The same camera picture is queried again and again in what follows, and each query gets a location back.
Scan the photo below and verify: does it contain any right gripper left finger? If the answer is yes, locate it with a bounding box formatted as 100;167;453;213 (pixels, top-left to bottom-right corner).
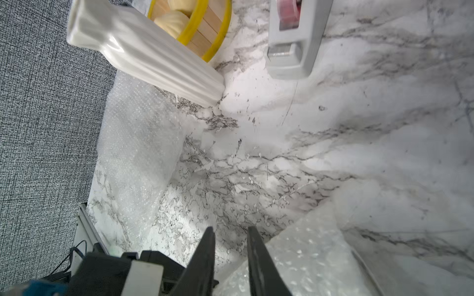
170;226;216;296

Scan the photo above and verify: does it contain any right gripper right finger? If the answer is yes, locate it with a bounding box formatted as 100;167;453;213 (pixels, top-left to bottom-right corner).
247;226;291;296

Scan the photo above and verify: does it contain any clear bubble wrap sheet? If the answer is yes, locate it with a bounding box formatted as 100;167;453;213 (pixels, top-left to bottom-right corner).
266;202;474;296
87;71;185;256

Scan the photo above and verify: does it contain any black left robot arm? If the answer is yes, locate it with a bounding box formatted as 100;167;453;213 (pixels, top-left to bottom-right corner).
44;250;186;296

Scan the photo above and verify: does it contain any small white ribbed vase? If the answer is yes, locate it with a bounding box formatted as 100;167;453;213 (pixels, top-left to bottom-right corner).
67;1;225;107

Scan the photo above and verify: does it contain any yellow bamboo steamer basket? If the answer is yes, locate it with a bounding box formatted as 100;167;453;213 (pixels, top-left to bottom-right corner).
147;0;232;62

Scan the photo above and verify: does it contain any grey tape dispenser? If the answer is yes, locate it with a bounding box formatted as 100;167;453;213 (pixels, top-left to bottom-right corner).
264;0;333;80

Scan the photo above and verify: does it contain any steamed bun front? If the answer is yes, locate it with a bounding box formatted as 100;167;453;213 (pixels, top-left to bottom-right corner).
154;11;190;39

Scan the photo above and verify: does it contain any steamed bun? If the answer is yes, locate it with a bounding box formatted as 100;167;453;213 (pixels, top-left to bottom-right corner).
154;11;190;39
168;0;197;16

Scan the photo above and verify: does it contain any steamed bun back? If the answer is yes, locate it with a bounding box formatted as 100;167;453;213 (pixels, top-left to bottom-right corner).
168;0;197;16

